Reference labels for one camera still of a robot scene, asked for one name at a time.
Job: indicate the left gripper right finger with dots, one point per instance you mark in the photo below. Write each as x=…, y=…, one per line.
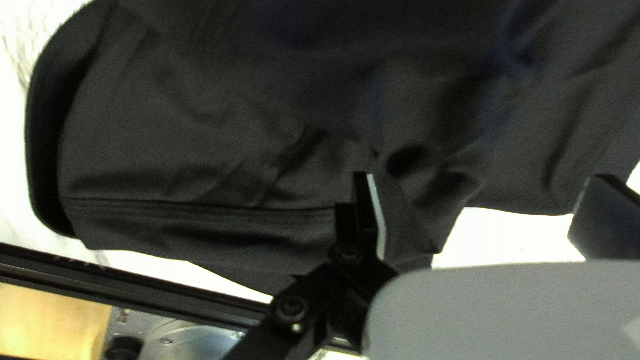
x=610, y=220

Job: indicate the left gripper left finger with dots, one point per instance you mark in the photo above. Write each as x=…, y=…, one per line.
x=350, y=280

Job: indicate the black t-shirt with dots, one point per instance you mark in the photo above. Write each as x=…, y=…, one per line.
x=250, y=125

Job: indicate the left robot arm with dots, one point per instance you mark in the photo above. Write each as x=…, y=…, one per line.
x=190, y=340

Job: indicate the black frame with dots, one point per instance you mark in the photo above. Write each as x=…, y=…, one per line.
x=100, y=280

